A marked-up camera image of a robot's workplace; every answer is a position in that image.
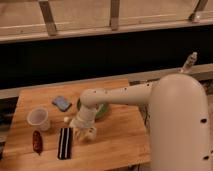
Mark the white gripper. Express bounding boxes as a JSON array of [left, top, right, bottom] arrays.
[[69, 106, 97, 142]]

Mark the black white striped eraser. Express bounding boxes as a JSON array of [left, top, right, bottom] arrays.
[[57, 127, 73, 160]]

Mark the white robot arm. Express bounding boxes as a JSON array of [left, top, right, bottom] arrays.
[[70, 73, 213, 171]]

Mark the small white ball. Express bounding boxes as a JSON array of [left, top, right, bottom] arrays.
[[64, 116, 70, 123]]

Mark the green bowl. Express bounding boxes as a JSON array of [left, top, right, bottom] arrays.
[[76, 99, 109, 120]]

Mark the blue sponge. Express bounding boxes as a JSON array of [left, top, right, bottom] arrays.
[[52, 96, 72, 112]]

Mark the red brown snack bar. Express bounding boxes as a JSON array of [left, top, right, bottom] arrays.
[[33, 131, 43, 154]]

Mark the clear plastic cup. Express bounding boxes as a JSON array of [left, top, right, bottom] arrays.
[[27, 107, 51, 131]]

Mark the clear bottle in background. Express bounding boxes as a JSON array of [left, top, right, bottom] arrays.
[[181, 52, 197, 73]]

